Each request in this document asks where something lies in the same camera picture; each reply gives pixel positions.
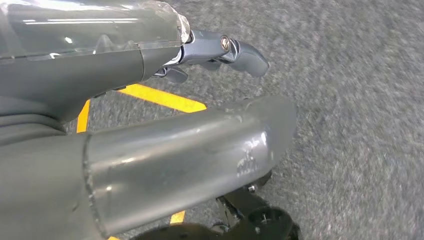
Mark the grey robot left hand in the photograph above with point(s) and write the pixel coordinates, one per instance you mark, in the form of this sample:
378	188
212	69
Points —
82	66

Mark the ribbed grey left arm sleeve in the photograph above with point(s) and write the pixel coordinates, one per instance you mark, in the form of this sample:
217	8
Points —
26	126

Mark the yellow floor tape square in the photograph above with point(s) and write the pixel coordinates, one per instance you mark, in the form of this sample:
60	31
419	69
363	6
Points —
162	97

